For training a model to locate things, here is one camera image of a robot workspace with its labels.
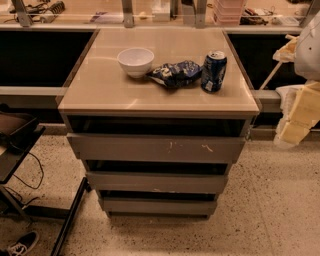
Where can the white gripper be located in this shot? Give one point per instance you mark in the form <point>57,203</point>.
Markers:
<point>309,55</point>

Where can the grey bottom drawer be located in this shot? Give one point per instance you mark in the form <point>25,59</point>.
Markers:
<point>126,205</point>

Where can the grey drawer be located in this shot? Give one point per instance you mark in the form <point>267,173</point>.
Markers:
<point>206,184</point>
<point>126,205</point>
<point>156,148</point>

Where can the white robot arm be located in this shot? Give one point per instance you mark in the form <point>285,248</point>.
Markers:
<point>307,54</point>

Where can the grey drawer cabinet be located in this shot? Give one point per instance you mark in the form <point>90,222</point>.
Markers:
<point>102,99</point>

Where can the grey middle drawer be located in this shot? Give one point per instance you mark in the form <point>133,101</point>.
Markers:
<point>206,184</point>

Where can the grey top drawer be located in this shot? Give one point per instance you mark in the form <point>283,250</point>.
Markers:
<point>156,148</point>

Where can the white stick with knob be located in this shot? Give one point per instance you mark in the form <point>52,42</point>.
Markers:
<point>270,76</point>

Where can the blue soda can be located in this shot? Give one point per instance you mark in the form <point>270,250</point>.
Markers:
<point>213,71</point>

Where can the pink stacked bins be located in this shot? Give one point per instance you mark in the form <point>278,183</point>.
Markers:
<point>227,12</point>

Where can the blue chip bag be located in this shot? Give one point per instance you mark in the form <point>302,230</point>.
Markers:
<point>176,75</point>

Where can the white small box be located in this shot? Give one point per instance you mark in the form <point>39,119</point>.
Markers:
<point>160,10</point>

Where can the white bowl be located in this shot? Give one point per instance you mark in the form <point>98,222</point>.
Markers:
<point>135,62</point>

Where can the black metal cart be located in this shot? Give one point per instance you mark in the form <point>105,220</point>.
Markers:
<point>18,134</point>

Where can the black sneaker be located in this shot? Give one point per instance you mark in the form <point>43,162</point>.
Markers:
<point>22,246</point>

